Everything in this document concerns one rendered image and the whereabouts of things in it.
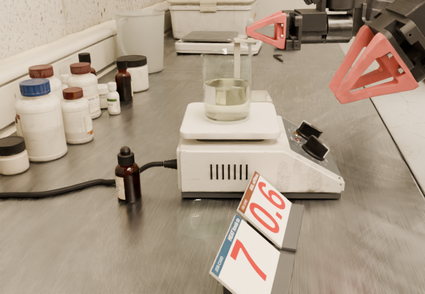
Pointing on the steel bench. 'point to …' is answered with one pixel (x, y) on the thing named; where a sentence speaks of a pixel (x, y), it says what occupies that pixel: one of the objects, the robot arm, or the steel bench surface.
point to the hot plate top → (271, 133)
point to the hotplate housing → (261, 165)
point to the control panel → (304, 151)
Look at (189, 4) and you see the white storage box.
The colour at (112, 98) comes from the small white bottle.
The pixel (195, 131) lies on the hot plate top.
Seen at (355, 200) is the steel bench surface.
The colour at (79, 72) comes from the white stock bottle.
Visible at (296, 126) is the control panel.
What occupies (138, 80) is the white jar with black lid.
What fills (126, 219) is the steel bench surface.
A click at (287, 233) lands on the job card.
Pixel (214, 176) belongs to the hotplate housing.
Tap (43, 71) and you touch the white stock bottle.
